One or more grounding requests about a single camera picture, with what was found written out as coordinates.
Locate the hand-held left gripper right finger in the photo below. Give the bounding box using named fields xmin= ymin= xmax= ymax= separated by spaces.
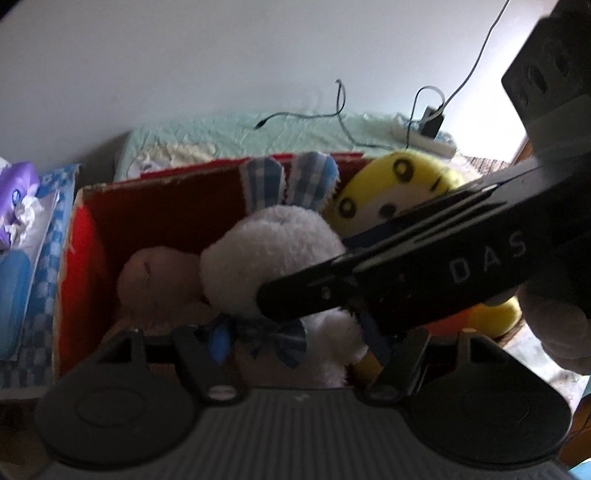
xmin=358 ymin=314 xmax=506 ymax=408

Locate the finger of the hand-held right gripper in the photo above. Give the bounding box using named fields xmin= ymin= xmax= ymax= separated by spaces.
xmin=255 ymin=240 xmax=416 ymax=320
xmin=342 ymin=166 xmax=523 ymax=253

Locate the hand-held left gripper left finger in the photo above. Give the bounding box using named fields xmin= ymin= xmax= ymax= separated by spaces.
xmin=99 ymin=323 xmax=247 ymax=408

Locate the yellow tiger plush toy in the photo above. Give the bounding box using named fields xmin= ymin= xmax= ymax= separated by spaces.
xmin=323 ymin=151 xmax=525 ymax=376

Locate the white rabbit plush toy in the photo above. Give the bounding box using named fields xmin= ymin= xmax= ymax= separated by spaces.
xmin=199 ymin=152 xmax=370 ymax=388

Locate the pink bear plush toy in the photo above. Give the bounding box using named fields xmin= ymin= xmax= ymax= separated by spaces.
xmin=115 ymin=246 xmax=220 ymax=333

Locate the red cardboard box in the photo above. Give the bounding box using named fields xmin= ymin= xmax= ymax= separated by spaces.
xmin=53 ymin=151 xmax=370 ymax=381

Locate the person's right hand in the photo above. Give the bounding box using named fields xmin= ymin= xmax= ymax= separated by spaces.
xmin=517 ymin=279 xmax=591 ymax=376

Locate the white power strip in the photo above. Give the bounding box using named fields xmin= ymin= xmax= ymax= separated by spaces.
xmin=392 ymin=117 xmax=458 ymax=157

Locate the brown patterned cloth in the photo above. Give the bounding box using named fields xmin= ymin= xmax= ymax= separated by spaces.
xmin=464 ymin=156 xmax=513 ymax=178

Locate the black power adapter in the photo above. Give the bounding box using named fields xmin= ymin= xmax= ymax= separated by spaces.
xmin=421 ymin=106 xmax=445 ymax=138

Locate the blue checked tissue pack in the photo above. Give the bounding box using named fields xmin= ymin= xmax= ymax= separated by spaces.
xmin=0 ymin=165 xmax=81 ymax=391

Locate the cartoon printed bedsheet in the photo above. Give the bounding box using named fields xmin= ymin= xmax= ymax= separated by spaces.
xmin=113 ymin=111 xmax=462 ymax=183

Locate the purple tissue pack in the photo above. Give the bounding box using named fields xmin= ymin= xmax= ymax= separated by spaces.
xmin=0 ymin=161 xmax=40 ymax=252

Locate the thin black cable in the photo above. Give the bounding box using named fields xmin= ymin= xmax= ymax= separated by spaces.
xmin=254 ymin=79 xmax=444 ymax=151

